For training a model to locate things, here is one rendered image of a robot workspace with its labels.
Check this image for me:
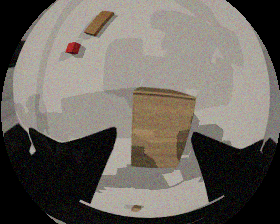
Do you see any small red block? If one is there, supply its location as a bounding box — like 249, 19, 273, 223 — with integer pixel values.
65, 42, 81, 54

